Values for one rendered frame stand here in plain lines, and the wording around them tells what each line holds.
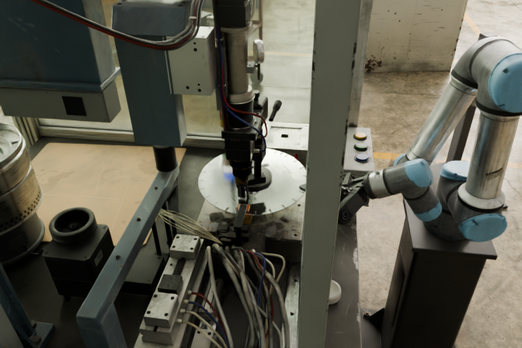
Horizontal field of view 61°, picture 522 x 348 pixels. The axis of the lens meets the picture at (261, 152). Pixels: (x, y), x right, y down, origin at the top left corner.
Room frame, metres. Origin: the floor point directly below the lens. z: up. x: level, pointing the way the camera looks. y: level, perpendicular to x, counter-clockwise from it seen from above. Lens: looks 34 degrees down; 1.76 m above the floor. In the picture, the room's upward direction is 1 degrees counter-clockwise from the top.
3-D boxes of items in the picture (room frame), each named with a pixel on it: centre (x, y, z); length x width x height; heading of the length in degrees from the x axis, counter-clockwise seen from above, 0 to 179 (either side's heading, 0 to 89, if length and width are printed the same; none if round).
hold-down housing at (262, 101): (1.00, 0.01, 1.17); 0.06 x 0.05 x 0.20; 162
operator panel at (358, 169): (1.31, -0.34, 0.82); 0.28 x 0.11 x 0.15; 171
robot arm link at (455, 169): (1.06, -0.60, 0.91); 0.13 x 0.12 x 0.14; 0
